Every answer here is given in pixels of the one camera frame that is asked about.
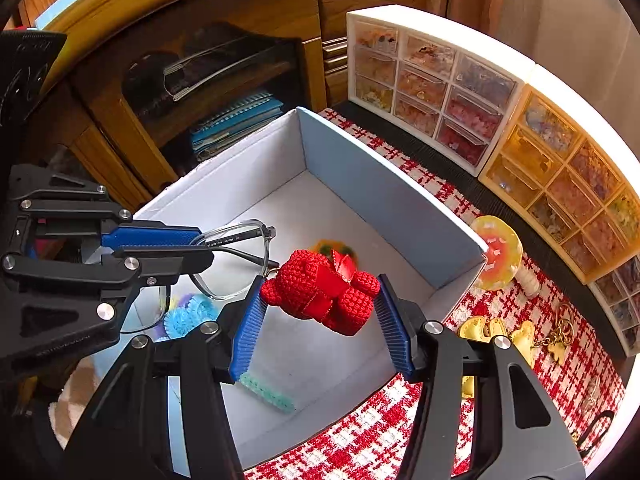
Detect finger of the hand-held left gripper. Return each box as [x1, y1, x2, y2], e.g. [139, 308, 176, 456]
[0, 245, 216, 378]
[10, 162, 203, 256]

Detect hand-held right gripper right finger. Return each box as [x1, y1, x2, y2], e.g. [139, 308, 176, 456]
[374, 273, 588, 480]

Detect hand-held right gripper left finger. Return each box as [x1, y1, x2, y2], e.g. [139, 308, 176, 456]
[62, 274, 271, 480]

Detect blue crochet flower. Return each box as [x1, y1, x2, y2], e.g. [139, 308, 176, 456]
[160, 292, 297, 413]

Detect clear frame glasses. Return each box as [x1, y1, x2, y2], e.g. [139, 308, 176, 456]
[120, 219, 281, 335]

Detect light blue cardboard box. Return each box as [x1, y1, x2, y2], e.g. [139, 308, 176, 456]
[82, 106, 488, 471]

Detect red bear keychain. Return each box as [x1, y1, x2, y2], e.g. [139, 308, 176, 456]
[260, 249, 382, 337]

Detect yellow mouse keychain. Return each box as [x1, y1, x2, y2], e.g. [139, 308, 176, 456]
[457, 316, 537, 400]

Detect orange crochet persimmon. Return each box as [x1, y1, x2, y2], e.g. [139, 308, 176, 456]
[310, 240, 358, 273]

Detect mushroom hair stick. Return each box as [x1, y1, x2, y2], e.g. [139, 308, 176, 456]
[470, 215, 543, 298]

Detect gold keychain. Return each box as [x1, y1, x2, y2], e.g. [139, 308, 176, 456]
[535, 302, 576, 366]

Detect gold black luggage tag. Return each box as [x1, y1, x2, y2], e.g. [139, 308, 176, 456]
[570, 409, 617, 458]

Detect wooden cabinet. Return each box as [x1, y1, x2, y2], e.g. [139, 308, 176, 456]
[0, 0, 451, 211]

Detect red white checked cloth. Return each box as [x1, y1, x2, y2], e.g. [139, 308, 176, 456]
[242, 107, 628, 480]

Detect stack of teal notebooks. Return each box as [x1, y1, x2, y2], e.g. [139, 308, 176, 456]
[189, 89, 286, 161]

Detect small clear charm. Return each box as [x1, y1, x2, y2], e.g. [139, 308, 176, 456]
[575, 372, 603, 413]

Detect yellow drawer organizer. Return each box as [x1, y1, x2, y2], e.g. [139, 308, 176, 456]
[477, 65, 640, 286]

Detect white organizer with grey drawers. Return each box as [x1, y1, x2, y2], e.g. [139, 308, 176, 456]
[590, 255, 640, 361]

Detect white drawer organizer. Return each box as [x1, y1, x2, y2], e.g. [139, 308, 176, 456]
[346, 4, 537, 177]

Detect sheer white curtain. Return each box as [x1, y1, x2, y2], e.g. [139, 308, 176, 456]
[495, 0, 640, 161]

